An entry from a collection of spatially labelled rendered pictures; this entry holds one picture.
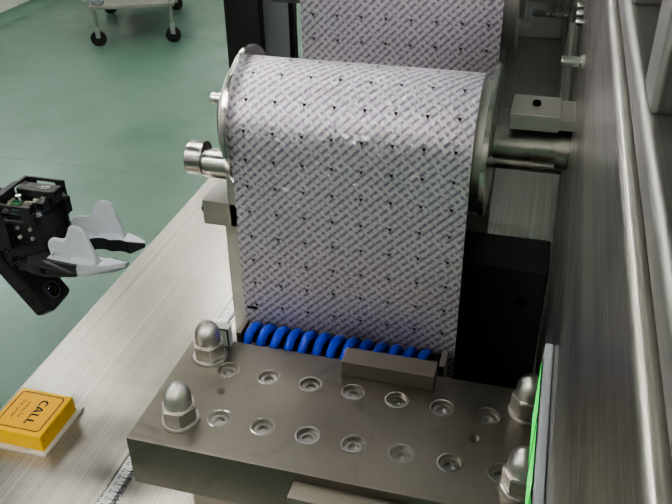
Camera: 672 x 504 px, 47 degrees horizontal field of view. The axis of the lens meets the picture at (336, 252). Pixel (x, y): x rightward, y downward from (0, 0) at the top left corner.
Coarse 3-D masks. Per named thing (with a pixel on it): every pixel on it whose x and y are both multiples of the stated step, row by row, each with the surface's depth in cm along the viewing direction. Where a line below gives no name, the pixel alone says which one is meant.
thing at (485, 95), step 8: (224, 80) 77; (488, 80) 74; (488, 88) 72; (488, 96) 71; (480, 104) 71; (480, 112) 71; (480, 120) 70; (480, 128) 70; (480, 136) 70; (480, 144) 70; (480, 152) 71; (472, 160) 71; (480, 160) 71; (472, 168) 72; (472, 176) 72; (472, 184) 73; (472, 192) 74
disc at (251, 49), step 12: (252, 48) 79; (240, 60) 76; (228, 84) 74; (228, 96) 74; (228, 108) 75; (228, 120) 75; (228, 132) 76; (228, 144) 76; (228, 156) 76; (228, 168) 77
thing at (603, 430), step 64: (576, 64) 65; (576, 128) 66; (576, 192) 53; (640, 192) 26; (576, 256) 44; (640, 256) 23; (576, 320) 38; (640, 320) 20; (576, 384) 34; (640, 384) 18; (576, 448) 30; (640, 448) 17
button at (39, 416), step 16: (16, 400) 93; (32, 400) 93; (48, 400) 93; (64, 400) 93; (0, 416) 91; (16, 416) 90; (32, 416) 90; (48, 416) 90; (64, 416) 92; (0, 432) 89; (16, 432) 88; (32, 432) 88; (48, 432) 89; (32, 448) 89
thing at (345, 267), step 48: (240, 192) 79; (288, 192) 78; (240, 240) 82; (288, 240) 81; (336, 240) 79; (384, 240) 77; (432, 240) 76; (288, 288) 84; (336, 288) 82; (384, 288) 81; (432, 288) 79; (384, 336) 84; (432, 336) 82
